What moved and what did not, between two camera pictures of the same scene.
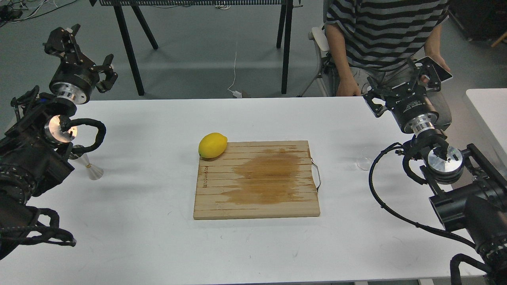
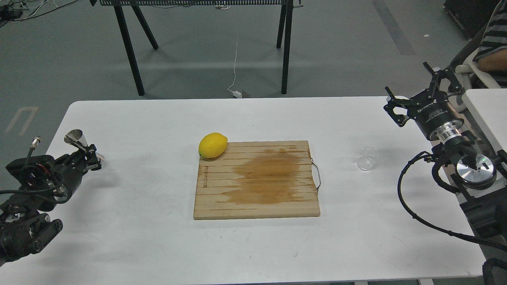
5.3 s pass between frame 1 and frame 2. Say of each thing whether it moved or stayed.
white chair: moved
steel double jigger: moved
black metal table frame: stayed
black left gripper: moved
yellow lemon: stayed
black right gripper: moved
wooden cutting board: stayed
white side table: stayed
